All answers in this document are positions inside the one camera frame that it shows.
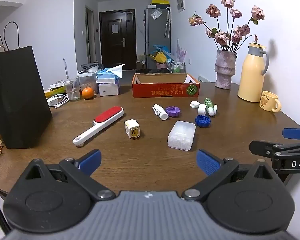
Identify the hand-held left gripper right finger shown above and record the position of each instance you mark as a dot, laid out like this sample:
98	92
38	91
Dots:
208	163

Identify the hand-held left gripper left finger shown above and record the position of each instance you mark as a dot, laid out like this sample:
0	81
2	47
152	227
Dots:
91	160

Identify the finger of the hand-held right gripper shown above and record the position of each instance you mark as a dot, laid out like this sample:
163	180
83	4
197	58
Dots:
261	147
293	133

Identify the translucent cotton swab box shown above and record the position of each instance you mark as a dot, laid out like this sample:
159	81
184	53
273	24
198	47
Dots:
181	135

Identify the blue bottle cap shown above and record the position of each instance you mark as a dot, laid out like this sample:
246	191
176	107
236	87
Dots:
202	121

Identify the red and white lint brush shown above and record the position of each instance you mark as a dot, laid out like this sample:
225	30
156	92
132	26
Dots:
108	115

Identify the white charger plug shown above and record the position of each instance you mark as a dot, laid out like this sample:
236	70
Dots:
131	127

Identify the small white cap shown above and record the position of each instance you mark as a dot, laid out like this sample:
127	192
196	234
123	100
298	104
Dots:
215	110

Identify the ribbed white cap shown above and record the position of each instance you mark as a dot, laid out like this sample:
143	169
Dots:
195	104

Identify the green translucent bottle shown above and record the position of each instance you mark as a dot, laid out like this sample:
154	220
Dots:
208	102

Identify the purple bottle cap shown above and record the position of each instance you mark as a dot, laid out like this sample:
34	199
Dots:
173	112

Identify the white spray bottle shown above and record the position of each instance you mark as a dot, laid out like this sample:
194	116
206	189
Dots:
161	112

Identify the orange cardboard box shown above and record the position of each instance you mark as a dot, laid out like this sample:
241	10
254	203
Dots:
162	91

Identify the yellow bear mug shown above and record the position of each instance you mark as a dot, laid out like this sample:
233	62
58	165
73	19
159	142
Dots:
267	101

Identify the orange fruit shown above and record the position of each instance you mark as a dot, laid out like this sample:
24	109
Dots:
87	93

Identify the yellow thermos jug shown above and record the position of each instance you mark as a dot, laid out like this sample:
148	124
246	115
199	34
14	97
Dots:
251	80

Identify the clear glass cup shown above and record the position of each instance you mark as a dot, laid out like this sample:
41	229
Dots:
72	92

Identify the purple tissue pack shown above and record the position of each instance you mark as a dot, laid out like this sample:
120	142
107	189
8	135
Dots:
107	89

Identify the yellow packet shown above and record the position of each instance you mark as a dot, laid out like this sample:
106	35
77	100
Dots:
52	94

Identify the clear food container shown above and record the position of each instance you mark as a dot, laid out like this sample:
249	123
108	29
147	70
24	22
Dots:
87	81

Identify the small white box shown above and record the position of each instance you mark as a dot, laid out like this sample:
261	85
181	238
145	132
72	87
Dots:
57	84

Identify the blue tissue pack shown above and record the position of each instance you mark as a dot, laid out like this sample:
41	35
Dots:
106	77

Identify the pink textured vase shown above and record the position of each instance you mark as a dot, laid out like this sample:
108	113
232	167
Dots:
223	70

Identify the thin white rod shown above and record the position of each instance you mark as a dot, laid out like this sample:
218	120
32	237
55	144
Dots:
65	67

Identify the black paper bag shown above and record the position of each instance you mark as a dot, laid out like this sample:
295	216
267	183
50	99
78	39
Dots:
17	92

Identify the cart with bottles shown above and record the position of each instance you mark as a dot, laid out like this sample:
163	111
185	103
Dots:
177	67

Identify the brown floor cartons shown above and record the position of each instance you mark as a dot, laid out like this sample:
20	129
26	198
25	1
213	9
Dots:
141	62

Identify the translucent purple wrap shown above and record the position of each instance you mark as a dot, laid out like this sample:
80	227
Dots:
180	52

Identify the dark brown door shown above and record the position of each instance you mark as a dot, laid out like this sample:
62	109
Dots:
117	47

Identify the dried pink rose bouquet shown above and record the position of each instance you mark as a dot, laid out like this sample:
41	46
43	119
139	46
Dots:
222	37

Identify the grey side door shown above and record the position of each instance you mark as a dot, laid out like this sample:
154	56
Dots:
89	37

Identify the blue folding rack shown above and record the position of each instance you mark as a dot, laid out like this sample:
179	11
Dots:
160	48

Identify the white paper notice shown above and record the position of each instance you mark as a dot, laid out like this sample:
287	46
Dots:
114	27

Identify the grey refrigerator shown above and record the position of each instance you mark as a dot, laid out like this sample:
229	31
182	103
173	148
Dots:
152	37

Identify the hanging clear umbrella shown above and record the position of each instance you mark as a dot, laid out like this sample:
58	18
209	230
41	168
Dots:
167	22

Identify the clear plastic bag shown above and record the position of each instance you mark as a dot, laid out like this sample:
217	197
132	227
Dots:
155	13

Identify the yellow and black box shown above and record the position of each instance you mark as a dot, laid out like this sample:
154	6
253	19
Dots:
160	2

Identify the white wall panel box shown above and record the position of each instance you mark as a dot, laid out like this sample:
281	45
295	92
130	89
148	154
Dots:
180	2

